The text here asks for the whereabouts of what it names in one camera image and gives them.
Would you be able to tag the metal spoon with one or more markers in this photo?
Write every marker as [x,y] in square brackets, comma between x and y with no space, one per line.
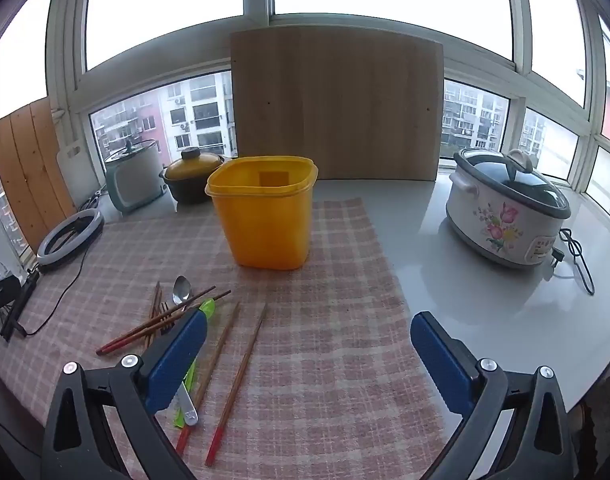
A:
[182,290]

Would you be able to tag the yellow plastic container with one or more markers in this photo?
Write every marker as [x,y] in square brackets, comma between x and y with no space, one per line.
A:
[265,225]

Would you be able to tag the white cutting board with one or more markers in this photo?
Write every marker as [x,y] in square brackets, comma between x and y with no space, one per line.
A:
[77,175]

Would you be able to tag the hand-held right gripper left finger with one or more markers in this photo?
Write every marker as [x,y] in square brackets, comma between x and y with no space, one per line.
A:
[177,360]

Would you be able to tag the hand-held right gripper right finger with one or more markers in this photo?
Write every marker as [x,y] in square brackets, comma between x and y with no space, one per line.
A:
[437,360]

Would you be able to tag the slow cooker glass lid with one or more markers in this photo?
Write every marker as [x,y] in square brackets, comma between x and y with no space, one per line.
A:
[515,180]

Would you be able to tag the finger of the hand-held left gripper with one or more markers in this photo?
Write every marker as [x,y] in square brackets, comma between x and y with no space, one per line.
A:
[2,295]

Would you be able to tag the white floral slow cooker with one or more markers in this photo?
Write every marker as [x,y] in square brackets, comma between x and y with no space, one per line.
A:
[490,220]

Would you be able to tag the black clay pot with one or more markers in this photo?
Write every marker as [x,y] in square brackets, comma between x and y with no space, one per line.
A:
[190,192]

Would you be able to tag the pink checked cloth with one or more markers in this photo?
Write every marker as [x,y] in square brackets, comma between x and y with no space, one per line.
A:
[310,360]

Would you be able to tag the yellow pot lid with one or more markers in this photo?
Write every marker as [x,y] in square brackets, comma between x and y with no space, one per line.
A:
[195,167]

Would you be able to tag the large light wooden board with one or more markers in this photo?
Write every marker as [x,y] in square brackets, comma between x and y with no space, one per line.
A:
[335,105]

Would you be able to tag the teal and white rice cooker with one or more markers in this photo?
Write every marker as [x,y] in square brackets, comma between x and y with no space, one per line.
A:
[135,180]

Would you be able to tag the orange wooden plank board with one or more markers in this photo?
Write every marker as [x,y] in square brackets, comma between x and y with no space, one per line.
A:
[30,170]

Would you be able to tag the green plastic utensil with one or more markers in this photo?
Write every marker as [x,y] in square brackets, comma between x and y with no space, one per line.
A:
[205,308]

